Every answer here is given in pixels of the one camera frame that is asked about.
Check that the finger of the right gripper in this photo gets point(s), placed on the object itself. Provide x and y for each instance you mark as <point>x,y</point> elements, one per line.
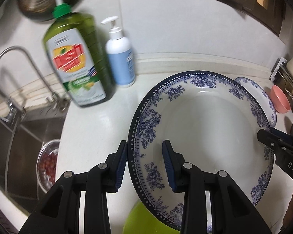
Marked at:
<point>262,136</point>
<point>280,138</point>

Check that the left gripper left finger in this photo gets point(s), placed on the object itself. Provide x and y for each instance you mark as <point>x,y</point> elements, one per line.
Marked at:
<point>58,211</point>

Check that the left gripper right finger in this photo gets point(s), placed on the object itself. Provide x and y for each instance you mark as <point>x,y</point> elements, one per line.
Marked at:
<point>231,210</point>

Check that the large blue floral plate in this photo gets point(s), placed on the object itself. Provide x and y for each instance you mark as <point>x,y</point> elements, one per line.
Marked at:
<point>213,122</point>

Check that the green plastic plate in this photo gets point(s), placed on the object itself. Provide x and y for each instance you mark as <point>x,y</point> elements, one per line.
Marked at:
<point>140,221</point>

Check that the pink bowl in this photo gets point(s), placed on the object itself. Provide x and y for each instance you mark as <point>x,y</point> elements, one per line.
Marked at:
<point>279,99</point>

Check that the small blue floral plate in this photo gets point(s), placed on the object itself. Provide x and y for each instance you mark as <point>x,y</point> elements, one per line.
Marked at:
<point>262,98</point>

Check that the steel strainer bowl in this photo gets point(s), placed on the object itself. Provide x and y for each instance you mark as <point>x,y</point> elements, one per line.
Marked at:
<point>46,164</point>

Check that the white dish rack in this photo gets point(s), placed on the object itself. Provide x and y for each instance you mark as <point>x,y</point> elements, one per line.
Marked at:
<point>281,62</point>

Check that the steel sink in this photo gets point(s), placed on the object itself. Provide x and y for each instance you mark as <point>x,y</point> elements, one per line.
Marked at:
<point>20,143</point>

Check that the steel faucet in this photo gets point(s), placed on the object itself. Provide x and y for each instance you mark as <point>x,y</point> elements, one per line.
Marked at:
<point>31,87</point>

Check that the green dish soap bottle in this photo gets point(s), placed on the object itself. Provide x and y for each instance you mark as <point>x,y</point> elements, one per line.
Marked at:
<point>77,57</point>

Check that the white blue pump bottle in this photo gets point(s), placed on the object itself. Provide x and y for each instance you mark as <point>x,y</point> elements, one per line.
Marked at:
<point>120,54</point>

